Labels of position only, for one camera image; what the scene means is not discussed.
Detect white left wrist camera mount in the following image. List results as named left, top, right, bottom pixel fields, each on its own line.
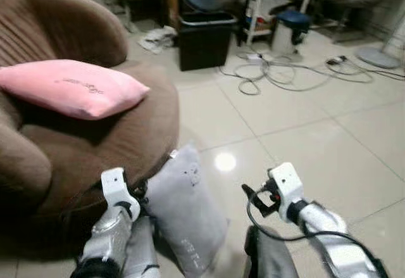
left=101, top=168, right=135, bottom=206

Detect white metal rack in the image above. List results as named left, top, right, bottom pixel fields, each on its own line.
left=244, top=0, right=320, bottom=46

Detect robot leg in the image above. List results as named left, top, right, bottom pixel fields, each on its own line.
left=121, top=217, right=160, bottom=278
left=244, top=226, right=299, bottom=278

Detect grey tangled cable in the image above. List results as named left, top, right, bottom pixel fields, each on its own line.
left=218, top=50, right=405, bottom=96

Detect brown round plush sofa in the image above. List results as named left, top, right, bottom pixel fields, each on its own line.
left=0, top=0, right=181, bottom=228

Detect robot left leg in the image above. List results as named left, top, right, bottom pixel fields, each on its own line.
left=121, top=217, right=160, bottom=278

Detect grey square pillow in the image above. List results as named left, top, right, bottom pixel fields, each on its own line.
left=146, top=144, right=228, bottom=277

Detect white round fan stand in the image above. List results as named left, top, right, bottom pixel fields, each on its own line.
left=354, top=12, right=405, bottom=70

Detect robot right leg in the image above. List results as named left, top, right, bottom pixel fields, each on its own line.
left=244, top=226, right=299, bottom=278

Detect white power strip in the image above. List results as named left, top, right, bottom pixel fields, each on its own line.
left=244, top=51, right=266, bottom=62

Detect crumpled white papers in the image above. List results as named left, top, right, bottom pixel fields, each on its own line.
left=138, top=26, right=179, bottom=54

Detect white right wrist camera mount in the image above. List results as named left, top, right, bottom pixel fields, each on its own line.
left=267, top=162, right=306, bottom=206

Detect pink square pillow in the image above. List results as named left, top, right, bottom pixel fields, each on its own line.
left=0, top=60, right=151, bottom=121

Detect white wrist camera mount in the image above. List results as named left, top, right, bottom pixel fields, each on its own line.
left=267, top=162, right=306, bottom=206
left=101, top=168, right=135, bottom=206

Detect black waste bin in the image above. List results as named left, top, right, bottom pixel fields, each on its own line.
left=177, top=11, right=238, bottom=72

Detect white bucket blue lid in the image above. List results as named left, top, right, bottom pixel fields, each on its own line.
left=271, top=9, right=312, bottom=56

